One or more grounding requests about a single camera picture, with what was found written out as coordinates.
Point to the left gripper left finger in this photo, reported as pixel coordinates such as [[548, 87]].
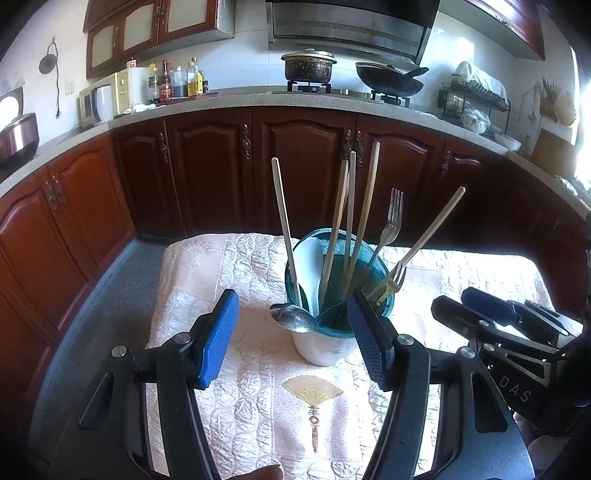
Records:
[[211, 334]]

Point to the dish drying rack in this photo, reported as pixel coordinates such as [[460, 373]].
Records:
[[471, 87]]

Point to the grey stone countertop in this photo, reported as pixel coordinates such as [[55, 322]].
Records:
[[332, 103]]

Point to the wall cabinet frosted doors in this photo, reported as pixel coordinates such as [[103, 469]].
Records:
[[120, 30]]

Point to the cream microwave oven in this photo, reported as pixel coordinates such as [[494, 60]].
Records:
[[119, 92]]

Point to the floral white cup teal rim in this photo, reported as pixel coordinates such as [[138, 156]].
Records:
[[333, 338]]

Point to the black wok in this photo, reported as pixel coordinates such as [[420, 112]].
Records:
[[384, 79]]

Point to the silver metal spoon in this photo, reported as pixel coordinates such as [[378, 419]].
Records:
[[292, 318]]

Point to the gold fork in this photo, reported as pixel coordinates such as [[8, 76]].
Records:
[[391, 285]]

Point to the range hood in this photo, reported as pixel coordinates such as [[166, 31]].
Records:
[[394, 31]]

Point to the white ceramic spoon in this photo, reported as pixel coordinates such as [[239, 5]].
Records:
[[308, 260]]

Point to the sauce bottles group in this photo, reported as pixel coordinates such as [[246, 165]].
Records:
[[165, 84]]

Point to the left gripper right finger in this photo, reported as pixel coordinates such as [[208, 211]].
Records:
[[376, 338]]

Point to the silver fork wooden handle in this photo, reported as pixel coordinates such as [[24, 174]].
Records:
[[390, 232]]

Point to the wooden chopstick pair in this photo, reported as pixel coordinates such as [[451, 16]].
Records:
[[349, 219], [367, 201]]

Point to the rice cooker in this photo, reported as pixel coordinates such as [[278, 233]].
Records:
[[19, 132]]

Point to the wooden chopstick one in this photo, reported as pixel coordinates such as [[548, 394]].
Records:
[[336, 222]]

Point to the black cooking pot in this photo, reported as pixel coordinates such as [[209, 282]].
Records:
[[309, 66]]

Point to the quilted cream tablecloth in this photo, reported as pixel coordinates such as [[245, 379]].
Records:
[[268, 405]]

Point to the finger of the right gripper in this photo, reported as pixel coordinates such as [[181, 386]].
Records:
[[528, 317], [466, 318]]

